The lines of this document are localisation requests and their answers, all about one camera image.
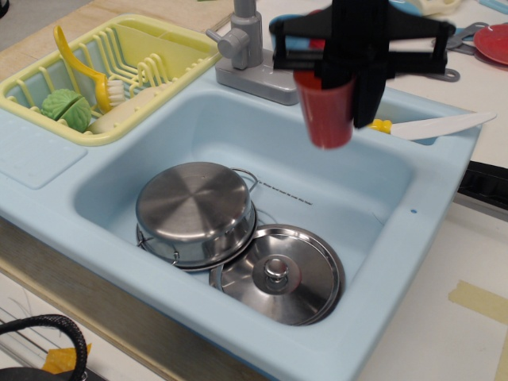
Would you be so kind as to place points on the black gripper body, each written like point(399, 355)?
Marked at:
point(357, 37)

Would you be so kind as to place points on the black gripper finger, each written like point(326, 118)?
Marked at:
point(368, 91)
point(333, 78)

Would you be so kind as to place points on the orange red plastic cup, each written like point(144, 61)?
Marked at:
point(327, 112)

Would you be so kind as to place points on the red cup lying down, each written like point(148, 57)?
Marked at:
point(317, 44)

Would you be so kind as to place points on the blue plastic cup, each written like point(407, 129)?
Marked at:
point(292, 43)

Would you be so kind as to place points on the light blue toy sink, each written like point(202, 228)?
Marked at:
point(378, 201)

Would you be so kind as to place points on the yellow white toy knife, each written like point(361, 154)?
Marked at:
point(430, 128)

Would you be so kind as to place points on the grey toy faucet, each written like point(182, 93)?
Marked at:
point(245, 64)

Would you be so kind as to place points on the cream toy dish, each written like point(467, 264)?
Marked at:
point(432, 7)

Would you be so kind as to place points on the grey toy spoon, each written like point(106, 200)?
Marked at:
point(449, 76)

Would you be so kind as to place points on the grey toy fork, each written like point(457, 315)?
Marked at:
point(456, 44)

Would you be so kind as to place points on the grey blue toy utensil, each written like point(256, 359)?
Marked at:
point(468, 32)

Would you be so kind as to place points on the red toy plate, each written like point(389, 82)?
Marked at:
point(491, 41)

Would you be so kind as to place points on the steel pot upside down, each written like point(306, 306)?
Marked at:
point(196, 215)

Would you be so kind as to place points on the cream toy bottle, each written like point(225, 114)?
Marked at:
point(120, 114)

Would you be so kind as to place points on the steel pot lid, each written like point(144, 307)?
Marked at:
point(287, 274)

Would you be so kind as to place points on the yellow dish drying rack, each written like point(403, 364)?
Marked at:
point(140, 51)

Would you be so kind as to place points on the beige masking tape strip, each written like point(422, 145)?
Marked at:
point(480, 300)

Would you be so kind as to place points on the green toy cabbage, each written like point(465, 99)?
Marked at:
point(70, 106)

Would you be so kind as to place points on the yellow tape piece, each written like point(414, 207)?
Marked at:
point(60, 360)

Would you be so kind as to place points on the black rail at table edge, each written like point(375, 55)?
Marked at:
point(486, 183)

